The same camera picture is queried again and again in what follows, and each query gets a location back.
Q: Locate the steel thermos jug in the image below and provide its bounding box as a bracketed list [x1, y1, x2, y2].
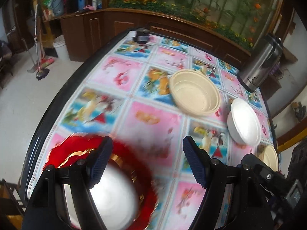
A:
[237, 33, 283, 93]

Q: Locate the flower painted glass screen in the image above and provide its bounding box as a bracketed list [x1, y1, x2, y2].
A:
[109, 0, 280, 50]

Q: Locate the small beige plastic bowl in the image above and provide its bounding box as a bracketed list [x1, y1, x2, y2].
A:
[257, 145, 278, 172]

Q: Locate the brown wooden cabinet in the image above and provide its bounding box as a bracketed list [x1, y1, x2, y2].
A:
[49, 8, 251, 69]

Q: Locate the large beige plastic bowl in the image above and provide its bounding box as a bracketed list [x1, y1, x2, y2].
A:
[169, 70, 221, 117]

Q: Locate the large red scalloped plate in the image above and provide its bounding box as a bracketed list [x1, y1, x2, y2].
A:
[44, 134, 158, 229]

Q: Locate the colourful fruit tablecloth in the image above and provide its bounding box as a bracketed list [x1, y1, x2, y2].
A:
[21, 31, 275, 229]

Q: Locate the white foam bowl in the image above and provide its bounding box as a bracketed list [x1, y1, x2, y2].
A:
[227, 98, 262, 147]

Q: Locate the white plastic bucket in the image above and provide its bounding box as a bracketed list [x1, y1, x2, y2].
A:
[53, 35, 70, 61]

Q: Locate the small black jar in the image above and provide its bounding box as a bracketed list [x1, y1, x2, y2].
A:
[133, 28, 150, 44]

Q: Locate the white foam plate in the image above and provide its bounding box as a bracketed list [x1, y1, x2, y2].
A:
[63, 164, 140, 230]

